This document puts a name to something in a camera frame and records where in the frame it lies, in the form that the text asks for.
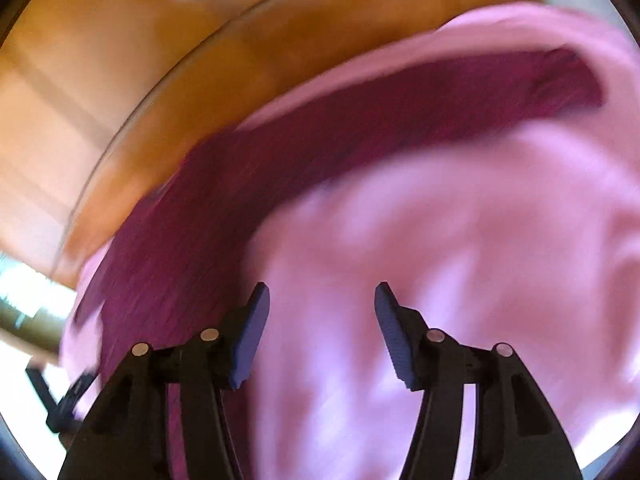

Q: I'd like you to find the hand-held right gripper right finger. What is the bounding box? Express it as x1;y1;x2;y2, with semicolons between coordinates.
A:
375;281;583;480

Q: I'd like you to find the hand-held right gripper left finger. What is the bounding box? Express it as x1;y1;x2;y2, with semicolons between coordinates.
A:
57;282;271;480

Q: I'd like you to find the pink blanket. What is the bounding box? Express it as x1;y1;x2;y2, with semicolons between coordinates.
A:
57;2;640;480

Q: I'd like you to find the window frame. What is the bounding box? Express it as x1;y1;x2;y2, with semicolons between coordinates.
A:
0;255;76;361

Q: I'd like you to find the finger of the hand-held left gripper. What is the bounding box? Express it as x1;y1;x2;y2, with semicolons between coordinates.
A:
54;372;98;418

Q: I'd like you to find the maroon patterned garment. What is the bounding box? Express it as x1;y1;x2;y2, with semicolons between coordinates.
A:
75;47;606;480

